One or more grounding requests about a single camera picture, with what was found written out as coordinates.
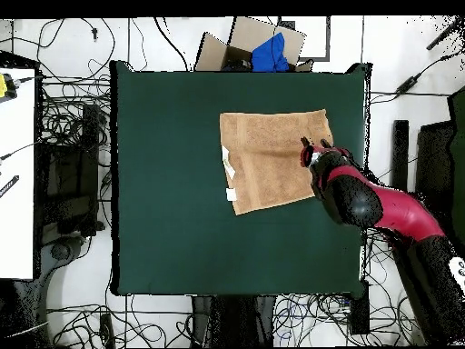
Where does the tan terry towel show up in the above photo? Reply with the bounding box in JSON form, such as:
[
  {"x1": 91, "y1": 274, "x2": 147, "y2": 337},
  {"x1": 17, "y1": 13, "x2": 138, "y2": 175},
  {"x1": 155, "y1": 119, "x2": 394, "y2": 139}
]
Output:
[{"x1": 218, "y1": 108, "x2": 334, "y2": 216}]

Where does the black flat strip tool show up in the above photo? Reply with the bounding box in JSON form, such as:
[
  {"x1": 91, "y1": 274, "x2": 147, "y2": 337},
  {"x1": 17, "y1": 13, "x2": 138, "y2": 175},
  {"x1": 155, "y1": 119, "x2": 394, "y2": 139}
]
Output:
[{"x1": 0, "y1": 174, "x2": 20, "y2": 198}]

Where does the black upright bar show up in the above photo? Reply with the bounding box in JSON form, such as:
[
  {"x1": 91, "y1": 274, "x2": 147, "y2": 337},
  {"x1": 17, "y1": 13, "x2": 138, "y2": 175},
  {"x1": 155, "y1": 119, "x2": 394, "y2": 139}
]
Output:
[{"x1": 391, "y1": 119, "x2": 411, "y2": 192}]

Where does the blue garment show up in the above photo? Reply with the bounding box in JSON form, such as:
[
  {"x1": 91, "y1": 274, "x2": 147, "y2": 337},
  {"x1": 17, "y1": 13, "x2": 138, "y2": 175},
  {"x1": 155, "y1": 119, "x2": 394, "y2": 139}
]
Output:
[{"x1": 251, "y1": 32, "x2": 291, "y2": 73}]

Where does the black power adapter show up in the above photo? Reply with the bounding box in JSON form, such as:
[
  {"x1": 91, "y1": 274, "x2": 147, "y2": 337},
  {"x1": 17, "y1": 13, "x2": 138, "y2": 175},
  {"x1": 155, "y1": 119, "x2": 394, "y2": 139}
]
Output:
[{"x1": 395, "y1": 75, "x2": 419, "y2": 95}]

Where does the open cardboard box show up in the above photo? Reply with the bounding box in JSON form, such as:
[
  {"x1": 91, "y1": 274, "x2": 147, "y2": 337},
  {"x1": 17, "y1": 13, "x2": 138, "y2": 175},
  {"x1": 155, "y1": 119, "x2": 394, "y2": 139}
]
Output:
[{"x1": 194, "y1": 15, "x2": 314, "y2": 73}]

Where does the dark green fabric piece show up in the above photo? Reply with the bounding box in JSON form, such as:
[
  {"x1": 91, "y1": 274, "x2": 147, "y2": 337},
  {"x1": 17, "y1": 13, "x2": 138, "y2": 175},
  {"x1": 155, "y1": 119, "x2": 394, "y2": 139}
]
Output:
[{"x1": 447, "y1": 85, "x2": 465, "y2": 255}]

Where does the black tripod leg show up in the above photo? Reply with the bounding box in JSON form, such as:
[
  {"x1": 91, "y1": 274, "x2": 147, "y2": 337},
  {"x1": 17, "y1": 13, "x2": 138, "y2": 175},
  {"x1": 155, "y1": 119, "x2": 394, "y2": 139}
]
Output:
[{"x1": 426, "y1": 15, "x2": 465, "y2": 51}]

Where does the black floor box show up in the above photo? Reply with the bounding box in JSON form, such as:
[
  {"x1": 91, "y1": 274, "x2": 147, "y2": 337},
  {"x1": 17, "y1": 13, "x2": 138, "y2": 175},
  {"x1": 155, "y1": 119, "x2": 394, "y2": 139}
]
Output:
[{"x1": 349, "y1": 279, "x2": 371, "y2": 335}]

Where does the dark green table cloth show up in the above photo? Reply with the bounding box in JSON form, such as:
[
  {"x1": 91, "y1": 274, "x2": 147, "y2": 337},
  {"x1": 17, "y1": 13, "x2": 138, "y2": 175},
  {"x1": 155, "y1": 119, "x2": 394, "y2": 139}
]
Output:
[{"x1": 109, "y1": 60, "x2": 371, "y2": 296}]

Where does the black power strip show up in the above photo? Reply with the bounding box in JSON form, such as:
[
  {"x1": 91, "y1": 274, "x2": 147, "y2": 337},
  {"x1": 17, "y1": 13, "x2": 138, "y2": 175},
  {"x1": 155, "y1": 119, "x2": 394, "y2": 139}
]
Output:
[{"x1": 99, "y1": 313, "x2": 116, "y2": 348}]

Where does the white desk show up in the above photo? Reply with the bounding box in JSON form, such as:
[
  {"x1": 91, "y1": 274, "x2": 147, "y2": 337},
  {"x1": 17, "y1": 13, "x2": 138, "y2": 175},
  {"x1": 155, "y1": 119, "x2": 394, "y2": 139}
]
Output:
[{"x1": 0, "y1": 67, "x2": 36, "y2": 280}]

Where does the yellow and black device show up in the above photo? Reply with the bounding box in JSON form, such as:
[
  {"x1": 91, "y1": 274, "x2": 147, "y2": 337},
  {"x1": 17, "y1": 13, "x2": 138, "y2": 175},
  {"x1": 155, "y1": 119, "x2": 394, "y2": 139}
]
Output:
[{"x1": 0, "y1": 72, "x2": 18, "y2": 104}]

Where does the dark square floor frame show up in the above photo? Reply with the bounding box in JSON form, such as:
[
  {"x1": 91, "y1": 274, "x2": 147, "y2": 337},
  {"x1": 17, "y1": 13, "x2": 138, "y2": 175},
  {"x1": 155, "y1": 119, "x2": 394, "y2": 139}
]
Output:
[{"x1": 277, "y1": 15, "x2": 331, "y2": 62}]

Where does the thick black cable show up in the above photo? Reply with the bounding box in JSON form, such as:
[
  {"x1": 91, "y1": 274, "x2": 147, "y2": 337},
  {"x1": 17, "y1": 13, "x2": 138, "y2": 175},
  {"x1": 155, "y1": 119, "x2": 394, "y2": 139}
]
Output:
[{"x1": 153, "y1": 15, "x2": 191, "y2": 73}]

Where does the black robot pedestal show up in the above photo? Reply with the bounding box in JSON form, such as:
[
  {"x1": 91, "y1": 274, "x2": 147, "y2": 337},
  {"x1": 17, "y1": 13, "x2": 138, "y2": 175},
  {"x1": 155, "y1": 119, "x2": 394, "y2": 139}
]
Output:
[{"x1": 191, "y1": 294, "x2": 278, "y2": 348}]

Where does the thin black cable with plug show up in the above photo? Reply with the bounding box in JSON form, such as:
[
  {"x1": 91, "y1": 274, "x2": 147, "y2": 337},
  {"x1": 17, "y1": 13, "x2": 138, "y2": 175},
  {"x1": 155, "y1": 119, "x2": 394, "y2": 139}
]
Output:
[{"x1": 35, "y1": 17, "x2": 117, "y2": 80}]

